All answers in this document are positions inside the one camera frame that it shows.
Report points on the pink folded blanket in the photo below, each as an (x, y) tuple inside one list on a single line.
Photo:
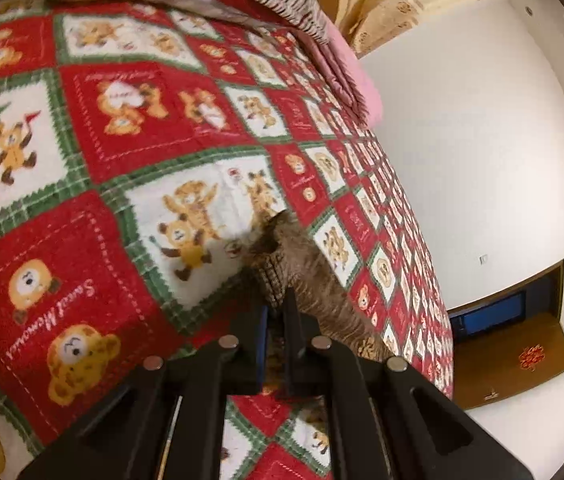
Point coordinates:
[(367, 102)]

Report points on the brown knitted sweater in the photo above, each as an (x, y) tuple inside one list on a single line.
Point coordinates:
[(284, 256)]

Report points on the red teddy bear patchwork blanket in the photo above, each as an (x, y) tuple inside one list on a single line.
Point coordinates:
[(142, 150)]

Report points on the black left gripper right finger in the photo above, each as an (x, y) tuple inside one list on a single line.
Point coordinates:
[(385, 420)]

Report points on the brown wooden door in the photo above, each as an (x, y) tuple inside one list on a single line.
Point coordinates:
[(509, 342)]

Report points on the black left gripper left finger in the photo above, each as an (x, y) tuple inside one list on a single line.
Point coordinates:
[(164, 421)]

